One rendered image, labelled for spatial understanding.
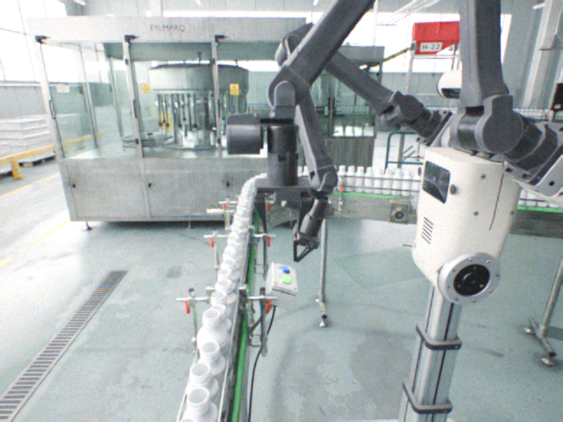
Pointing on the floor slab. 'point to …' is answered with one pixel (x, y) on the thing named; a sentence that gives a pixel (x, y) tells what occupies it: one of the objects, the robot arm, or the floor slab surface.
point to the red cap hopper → (450, 31)
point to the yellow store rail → (22, 158)
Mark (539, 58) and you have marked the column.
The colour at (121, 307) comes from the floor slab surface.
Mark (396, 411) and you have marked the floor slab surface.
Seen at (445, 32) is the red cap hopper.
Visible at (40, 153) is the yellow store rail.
